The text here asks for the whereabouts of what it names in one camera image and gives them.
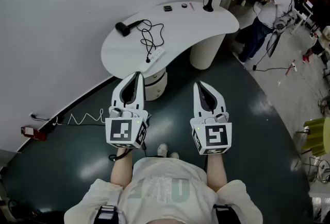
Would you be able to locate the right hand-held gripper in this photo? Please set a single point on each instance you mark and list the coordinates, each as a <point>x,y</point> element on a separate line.
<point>216,135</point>

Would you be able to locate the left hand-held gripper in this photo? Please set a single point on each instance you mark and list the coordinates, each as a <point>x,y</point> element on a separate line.
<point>121,131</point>

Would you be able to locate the black round plug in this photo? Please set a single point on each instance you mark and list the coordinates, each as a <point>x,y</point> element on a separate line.
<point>148,60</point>

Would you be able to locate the white power strip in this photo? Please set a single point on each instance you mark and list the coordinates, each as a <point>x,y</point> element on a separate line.
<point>157,54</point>

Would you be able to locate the person's right forearm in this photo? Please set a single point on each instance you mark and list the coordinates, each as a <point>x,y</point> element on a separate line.
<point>216,174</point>

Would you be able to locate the person's left forearm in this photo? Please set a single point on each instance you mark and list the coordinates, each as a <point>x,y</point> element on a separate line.
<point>121,171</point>

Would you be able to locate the white round drawer cabinet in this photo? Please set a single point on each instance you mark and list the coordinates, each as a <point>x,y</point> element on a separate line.
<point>156,86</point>

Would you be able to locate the ribbed cream table leg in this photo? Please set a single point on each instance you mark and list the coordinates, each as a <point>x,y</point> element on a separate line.
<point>206,50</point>

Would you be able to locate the person's white shoe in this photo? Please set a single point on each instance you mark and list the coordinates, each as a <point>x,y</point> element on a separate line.
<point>174,155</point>
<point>162,149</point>

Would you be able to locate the person in white shirt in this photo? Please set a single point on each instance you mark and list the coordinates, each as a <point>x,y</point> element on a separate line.
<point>165,192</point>

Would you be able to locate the small black square device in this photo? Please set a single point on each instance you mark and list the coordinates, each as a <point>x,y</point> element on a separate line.
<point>167,8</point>

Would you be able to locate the red box device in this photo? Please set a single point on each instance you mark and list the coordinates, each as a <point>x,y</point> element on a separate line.
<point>36,134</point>

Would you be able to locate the pink pen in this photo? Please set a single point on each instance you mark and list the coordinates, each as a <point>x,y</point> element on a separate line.
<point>191,6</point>

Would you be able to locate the small round black device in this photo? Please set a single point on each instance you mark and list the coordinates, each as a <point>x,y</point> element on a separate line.
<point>184,5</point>

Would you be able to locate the yellow-green chair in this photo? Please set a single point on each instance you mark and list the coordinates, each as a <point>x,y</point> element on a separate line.
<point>315,135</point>

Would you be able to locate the black wall plug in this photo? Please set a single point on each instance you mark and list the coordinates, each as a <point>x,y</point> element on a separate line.
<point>33,116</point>

